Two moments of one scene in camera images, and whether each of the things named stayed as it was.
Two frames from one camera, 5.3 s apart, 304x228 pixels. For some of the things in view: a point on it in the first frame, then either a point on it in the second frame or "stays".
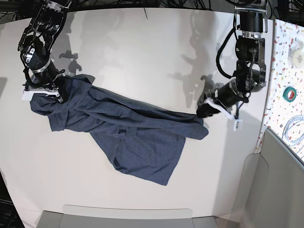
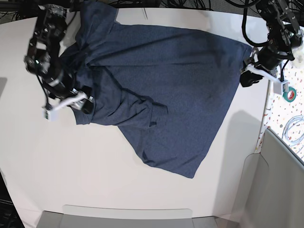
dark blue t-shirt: x=142 y=140 to x=169 y=90
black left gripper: x=47 y=76 to x=58 y=88
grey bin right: x=272 y=188 stays
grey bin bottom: x=75 y=216 stays
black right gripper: x=228 y=94 to x=270 y=58
